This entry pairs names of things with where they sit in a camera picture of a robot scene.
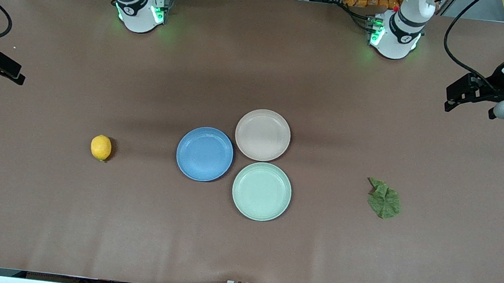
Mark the green lettuce leaf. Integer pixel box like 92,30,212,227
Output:
364,176,404,221

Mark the yellow lemon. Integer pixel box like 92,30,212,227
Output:
89,133,114,163

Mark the pale pink plate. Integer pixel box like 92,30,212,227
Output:
232,106,294,165

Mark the mint green plate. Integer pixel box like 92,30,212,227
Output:
229,159,295,225

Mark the blue plate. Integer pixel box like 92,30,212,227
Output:
174,124,237,185

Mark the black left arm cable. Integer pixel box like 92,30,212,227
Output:
439,0,504,85

